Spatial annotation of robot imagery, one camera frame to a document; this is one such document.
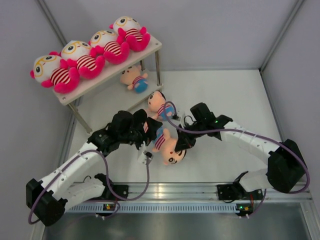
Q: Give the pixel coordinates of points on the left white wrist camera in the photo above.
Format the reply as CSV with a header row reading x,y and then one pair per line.
x,y
143,156

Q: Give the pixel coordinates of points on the boy plush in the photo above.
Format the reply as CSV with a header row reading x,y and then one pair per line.
x,y
156,107

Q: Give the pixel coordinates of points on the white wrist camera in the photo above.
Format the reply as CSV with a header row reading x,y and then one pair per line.
x,y
143,156
180,117

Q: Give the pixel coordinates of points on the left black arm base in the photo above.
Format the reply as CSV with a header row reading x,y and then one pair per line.
x,y
121,190

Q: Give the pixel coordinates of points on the panda plush with glasses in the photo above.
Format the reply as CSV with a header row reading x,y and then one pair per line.
x,y
131,32
51,71
82,56
111,46

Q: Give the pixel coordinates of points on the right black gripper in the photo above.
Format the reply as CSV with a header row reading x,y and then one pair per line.
x,y
184,141

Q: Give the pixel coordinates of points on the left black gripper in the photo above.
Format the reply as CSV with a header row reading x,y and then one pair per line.
x,y
150,134

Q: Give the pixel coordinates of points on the boy plush showing black hair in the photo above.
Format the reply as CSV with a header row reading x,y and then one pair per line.
x,y
151,125

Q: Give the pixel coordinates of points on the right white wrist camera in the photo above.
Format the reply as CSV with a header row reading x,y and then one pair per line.
x,y
180,117

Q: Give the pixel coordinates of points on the white two-tier shelf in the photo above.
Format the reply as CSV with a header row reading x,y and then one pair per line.
x,y
94,102

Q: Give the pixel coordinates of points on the boy plush face up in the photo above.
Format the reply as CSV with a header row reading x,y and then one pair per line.
x,y
134,79
165,144

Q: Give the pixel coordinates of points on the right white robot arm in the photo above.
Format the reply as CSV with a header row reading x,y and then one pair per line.
x,y
284,162

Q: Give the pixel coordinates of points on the aluminium mounting rail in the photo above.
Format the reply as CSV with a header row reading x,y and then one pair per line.
x,y
207,192

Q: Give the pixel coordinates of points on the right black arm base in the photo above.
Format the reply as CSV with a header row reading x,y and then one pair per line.
x,y
233,192

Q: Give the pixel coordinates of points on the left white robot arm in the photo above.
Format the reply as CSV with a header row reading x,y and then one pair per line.
x,y
50,197

